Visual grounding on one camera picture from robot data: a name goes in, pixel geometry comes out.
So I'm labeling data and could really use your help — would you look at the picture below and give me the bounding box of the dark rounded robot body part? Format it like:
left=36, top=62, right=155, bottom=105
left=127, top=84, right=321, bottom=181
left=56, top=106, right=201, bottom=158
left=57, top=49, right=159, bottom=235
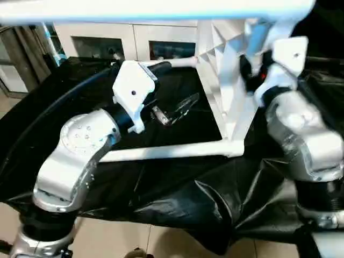
left=125, top=249, right=151, bottom=258

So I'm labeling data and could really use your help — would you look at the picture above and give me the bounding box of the grey curtain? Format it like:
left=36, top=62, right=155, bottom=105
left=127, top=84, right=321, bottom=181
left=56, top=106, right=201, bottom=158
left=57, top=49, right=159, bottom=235
left=0, top=25, right=52, bottom=89

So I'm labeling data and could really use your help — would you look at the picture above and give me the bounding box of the white cabinet with glass doors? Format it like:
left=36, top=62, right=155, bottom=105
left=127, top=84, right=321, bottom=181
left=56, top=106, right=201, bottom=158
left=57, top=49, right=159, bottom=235
left=53, top=21, right=199, bottom=61

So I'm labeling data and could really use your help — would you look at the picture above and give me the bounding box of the blue white wrapped roll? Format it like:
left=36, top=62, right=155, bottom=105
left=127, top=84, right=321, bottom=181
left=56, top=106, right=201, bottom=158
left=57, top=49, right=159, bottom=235
left=42, top=23, right=67, bottom=67

